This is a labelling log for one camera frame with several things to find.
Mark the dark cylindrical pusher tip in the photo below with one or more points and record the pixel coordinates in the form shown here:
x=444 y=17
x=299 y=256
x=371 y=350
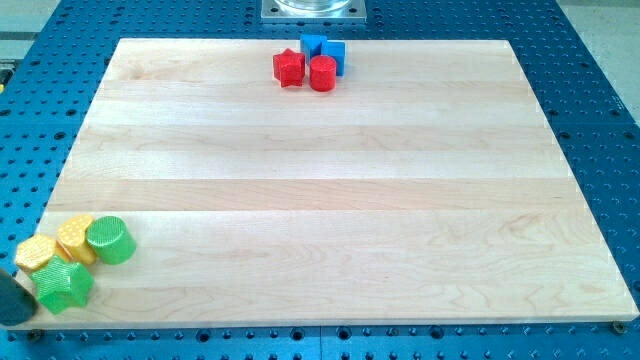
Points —
x=17 y=304

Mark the green star block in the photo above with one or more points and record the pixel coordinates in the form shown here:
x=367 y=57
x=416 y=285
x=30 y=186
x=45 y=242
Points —
x=61 y=285

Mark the red star block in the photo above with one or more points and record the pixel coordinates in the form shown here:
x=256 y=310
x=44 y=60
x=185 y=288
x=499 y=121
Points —
x=289 y=67

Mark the yellow hexagon block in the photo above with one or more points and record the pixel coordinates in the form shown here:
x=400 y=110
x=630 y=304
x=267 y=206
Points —
x=35 y=252

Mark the green cylinder block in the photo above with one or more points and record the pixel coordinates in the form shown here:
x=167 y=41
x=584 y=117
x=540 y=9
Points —
x=111 y=240

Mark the red cylinder block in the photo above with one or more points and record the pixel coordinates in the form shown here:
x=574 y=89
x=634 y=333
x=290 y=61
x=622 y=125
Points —
x=323 y=72

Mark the blue angular block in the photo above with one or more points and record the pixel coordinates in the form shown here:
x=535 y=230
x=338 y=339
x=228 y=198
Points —
x=311 y=45

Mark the blue cube block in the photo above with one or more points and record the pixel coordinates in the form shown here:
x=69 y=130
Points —
x=336 y=50

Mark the light wooden board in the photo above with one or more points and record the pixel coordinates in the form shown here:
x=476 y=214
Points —
x=426 y=188

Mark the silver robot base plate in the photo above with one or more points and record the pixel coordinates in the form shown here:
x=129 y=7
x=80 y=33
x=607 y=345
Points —
x=312 y=11

